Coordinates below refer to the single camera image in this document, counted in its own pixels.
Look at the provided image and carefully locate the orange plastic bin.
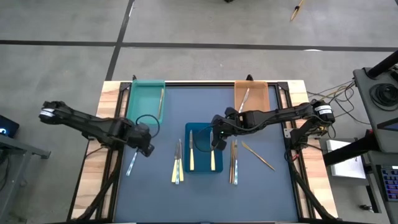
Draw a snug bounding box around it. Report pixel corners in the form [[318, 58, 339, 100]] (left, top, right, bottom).
[[233, 80, 271, 113]]

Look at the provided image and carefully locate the light green plastic bin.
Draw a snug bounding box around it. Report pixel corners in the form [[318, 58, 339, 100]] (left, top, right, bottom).
[[126, 79, 166, 126]]

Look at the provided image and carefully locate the grey-blue table mat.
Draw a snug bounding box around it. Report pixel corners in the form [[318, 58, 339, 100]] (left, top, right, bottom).
[[113, 85, 299, 223]]

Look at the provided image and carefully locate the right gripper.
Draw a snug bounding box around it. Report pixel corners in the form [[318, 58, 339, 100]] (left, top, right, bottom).
[[210, 107, 246, 139]]

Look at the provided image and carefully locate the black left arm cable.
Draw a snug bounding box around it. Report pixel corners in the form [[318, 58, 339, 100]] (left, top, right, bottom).
[[136, 114, 161, 138]]

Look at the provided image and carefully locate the black tablet screen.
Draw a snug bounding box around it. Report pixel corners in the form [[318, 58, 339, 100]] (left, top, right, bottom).
[[376, 117, 398, 131]]

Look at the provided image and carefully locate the grey metal desk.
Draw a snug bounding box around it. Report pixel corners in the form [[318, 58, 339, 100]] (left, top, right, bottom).
[[0, 133, 52, 218]]

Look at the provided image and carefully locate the black rig post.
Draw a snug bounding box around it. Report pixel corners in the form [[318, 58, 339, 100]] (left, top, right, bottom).
[[366, 50, 398, 79]]

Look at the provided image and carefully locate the black cable coil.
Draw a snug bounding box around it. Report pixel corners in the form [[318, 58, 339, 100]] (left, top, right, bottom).
[[369, 83, 398, 111]]

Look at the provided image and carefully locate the yellow hanging cable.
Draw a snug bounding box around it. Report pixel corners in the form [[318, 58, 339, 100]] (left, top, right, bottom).
[[289, 0, 305, 22]]

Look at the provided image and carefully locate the floor cable bundle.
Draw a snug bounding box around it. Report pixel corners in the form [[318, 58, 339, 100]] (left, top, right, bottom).
[[306, 79, 357, 125]]

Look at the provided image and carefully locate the keypad control panel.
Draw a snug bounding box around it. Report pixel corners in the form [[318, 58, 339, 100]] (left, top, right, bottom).
[[381, 164, 398, 202]]

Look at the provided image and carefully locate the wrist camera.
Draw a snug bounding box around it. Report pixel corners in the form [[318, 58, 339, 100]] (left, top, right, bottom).
[[141, 143, 155, 158], [211, 138, 228, 152]]

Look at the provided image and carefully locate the black aluminium rig frame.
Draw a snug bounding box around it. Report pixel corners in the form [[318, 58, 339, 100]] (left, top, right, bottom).
[[67, 74, 340, 224]]

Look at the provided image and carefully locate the white box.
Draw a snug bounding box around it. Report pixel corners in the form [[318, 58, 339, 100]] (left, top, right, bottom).
[[325, 139, 367, 180]]

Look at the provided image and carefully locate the grey neighbouring table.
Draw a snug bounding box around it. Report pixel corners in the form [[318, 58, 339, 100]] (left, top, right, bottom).
[[353, 67, 398, 154]]

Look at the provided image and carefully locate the black diagonal rig beam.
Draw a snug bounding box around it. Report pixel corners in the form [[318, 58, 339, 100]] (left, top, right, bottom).
[[322, 129, 379, 167]]

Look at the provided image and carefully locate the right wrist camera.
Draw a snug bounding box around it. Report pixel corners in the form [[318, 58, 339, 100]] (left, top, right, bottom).
[[211, 138, 228, 152]]

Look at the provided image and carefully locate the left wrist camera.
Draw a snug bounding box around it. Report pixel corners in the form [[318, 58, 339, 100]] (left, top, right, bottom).
[[141, 143, 155, 158]]

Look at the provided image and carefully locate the dark blue plastic bin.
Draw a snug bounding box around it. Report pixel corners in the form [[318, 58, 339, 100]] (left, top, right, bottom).
[[183, 122, 224, 174]]

